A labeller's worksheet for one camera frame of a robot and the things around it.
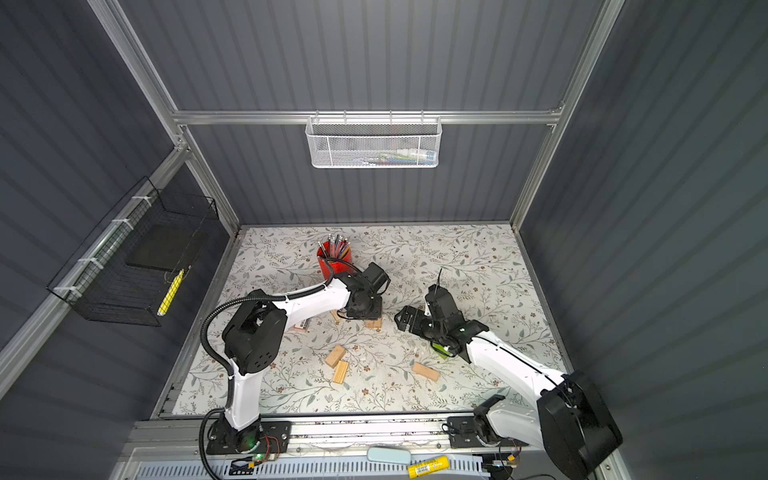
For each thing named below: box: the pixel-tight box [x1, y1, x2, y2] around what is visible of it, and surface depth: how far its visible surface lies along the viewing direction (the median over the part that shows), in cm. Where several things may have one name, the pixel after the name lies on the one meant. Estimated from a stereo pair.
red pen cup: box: [316, 233, 353, 282], surface depth 98 cm
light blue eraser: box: [366, 446, 412, 465], surface depth 71 cm
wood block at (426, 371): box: [413, 362, 440, 382], surface depth 86 cm
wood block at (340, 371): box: [333, 360, 349, 384], surface depth 85 cm
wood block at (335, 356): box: [325, 345, 346, 369], surface depth 86 cm
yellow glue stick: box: [408, 456, 450, 479], surface depth 69 cm
